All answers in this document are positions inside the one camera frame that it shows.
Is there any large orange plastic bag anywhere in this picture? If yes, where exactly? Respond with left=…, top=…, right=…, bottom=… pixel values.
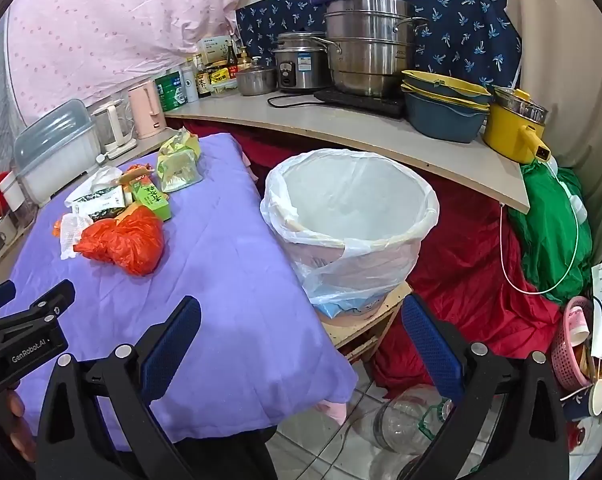
left=74, top=207, right=166, bottom=277

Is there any wooden stool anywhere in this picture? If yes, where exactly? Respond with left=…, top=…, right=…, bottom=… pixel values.
left=320, top=280, right=415, bottom=362

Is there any black power cable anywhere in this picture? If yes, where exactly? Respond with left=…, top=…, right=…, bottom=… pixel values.
left=267, top=93, right=318, bottom=109

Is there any navy printed cloth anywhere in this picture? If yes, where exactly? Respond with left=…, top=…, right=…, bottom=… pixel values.
left=235, top=0, right=524, bottom=92

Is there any black induction cooktop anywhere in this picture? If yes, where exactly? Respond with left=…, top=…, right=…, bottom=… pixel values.
left=313, top=86, right=407, bottom=120

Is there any glass kettle with white base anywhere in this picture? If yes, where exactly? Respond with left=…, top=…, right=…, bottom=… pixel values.
left=90, top=98, right=138, bottom=159

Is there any person's left hand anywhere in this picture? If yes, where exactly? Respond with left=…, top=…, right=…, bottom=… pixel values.
left=7, top=391, right=37, bottom=462

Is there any pink electric kettle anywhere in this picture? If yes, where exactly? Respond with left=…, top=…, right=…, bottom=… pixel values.
left=126, top=80, right=166, bottom=140

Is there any pink plastic basket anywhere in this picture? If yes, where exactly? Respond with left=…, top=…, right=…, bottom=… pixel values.
left=551, top=296, right=602, bottom=392

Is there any steel rice cooker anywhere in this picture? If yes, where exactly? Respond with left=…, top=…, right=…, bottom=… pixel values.
left=272, top=31, right=342, bottom=92

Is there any white and green carton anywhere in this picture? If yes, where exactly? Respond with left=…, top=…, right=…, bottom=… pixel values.
left=198, top=35, right=237, bottom=69

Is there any pink dotted cloth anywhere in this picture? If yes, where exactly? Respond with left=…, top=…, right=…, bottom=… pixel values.
left=5, top=0, right=262, bottom=113

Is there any dark sauce bottle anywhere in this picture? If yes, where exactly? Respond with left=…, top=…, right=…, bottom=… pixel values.
left=195, top=57, right=213, bottom=100

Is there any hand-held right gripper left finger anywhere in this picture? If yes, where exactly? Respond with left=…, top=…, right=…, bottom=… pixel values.
left=35, top=295, right=204, bottom=480

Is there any beige curtain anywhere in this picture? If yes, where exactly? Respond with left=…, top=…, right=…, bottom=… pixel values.
left=471, top=0, right=602, bottom=263

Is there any clear plastic bottle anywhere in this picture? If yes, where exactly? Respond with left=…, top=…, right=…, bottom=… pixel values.
left=351, top=385, right=458, bottom=454

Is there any purple blanket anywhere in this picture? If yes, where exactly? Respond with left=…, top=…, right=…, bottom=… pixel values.
left=0, top=132, right=360, bottom=454

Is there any crumpled white plastic bag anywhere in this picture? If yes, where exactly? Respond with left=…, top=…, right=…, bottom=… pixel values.
left=63, top=165, right=125, bottom=206

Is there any dark green and white packet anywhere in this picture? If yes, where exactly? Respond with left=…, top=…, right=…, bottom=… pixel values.
left=70, top=184, right=127, bottom=224

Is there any green cloth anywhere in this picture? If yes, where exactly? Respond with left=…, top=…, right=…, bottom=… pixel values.
left=507, top=157, right=595, bottom=307

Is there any stacked steel steamer pot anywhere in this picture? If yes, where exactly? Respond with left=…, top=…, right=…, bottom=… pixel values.
left=323, top=0, right=432, bottom=99

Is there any green drink carton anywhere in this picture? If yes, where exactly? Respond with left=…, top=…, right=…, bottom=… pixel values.
left=130, top=179, right=173, bottom=222

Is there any yellow green packaging bag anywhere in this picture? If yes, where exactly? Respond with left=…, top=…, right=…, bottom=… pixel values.
left=155, top=152, right=205, bottom=194
left=156, top=128, right=202, bottom=159

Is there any clear storage box grey lid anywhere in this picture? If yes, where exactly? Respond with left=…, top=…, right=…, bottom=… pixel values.
left=13, top=98, right=103, bottom=207

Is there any blue basin with yellow strainer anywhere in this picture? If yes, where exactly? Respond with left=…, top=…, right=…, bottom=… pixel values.
left=400, top=69, right=492, bottom=103
left=402, top=86, right=492, bottom=144

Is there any soy sauce bottle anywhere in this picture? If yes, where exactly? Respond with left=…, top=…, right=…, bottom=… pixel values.
left=225, top=42, right=240, bottom=81

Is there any white container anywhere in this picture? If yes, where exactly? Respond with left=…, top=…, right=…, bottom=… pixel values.
left=1, top=170, right=28, bottom=212

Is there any red and white paper cup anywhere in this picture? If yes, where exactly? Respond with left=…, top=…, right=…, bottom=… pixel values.
left=570, top=305, right=590, bottom=342

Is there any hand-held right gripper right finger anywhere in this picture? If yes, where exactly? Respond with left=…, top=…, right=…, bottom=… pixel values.
left=401, top=293, right=572, bottom=480

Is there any red cloth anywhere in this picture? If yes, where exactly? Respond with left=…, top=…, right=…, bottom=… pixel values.
left=241, top=130, right=562, bottom=402

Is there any small steel lidded pot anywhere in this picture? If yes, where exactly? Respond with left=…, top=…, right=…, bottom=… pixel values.
left=235, top=57, right=278, bottom=97

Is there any yellow electric pot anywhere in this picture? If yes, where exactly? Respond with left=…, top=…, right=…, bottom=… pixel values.
left=483, top=86, right=552, bottom=164

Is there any green and white canister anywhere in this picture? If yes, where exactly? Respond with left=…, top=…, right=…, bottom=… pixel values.
left=154, top=72, right=188, bottom=113

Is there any white cable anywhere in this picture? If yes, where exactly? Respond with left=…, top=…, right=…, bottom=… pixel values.
left=497, top=160, right=582, bottom=297

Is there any orange snack wrapper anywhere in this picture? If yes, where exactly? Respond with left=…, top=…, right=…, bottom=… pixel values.
left=120, top=162, right=157, bottom=186

